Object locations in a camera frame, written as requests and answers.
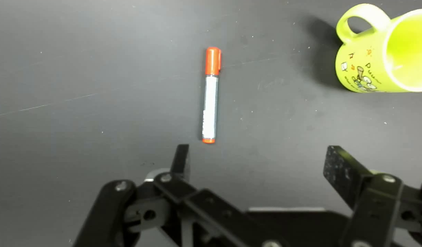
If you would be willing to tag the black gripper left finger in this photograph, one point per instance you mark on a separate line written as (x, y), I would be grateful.
(166, 200)

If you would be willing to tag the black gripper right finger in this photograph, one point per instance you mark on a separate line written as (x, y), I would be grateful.
(380, 202)

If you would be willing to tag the orange capped white marker pen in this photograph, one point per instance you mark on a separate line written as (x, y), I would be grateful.
(209, 114)

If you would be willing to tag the yellow-green ceramic mug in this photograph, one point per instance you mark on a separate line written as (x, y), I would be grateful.
(380, 53)

